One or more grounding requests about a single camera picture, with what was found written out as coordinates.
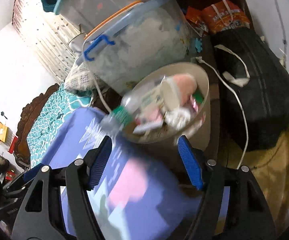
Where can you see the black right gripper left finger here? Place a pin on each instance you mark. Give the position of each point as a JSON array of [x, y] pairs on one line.
[[56, 205]]

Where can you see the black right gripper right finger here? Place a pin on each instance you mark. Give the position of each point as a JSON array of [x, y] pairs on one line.
[[248, 214]]

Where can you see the clear plastic bottle green label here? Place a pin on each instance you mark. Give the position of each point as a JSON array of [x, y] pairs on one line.
[[139, 104]]

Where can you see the beige trash bin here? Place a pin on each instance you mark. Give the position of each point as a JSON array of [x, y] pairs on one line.
[[180, 94]]

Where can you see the carved wooden headboard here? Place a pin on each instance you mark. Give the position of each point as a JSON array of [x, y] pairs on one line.
[[28, 116]]

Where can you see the teal patterned quilt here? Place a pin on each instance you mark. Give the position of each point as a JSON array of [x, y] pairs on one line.
[[60, 105]]

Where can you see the black bag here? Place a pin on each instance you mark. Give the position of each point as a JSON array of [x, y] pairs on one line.
[[255, 95]]

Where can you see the beige checked folded blanket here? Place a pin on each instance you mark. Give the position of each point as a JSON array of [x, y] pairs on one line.
[[81, 79]]

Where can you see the beige leaf-print curtain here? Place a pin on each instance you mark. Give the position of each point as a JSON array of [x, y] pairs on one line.
[[47, 35]]

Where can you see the orange shopping bag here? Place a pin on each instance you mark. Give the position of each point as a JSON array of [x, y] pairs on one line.
[[217, 17]]

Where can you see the clear storage box teal lid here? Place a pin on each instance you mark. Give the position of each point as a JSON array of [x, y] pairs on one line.
[[97, 2]]

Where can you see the red wall calendar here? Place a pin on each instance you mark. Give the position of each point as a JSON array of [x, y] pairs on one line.
[[7, 138]]

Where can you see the clear storage box blue handle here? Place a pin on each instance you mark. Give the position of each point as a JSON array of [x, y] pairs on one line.
[[150, 36]]

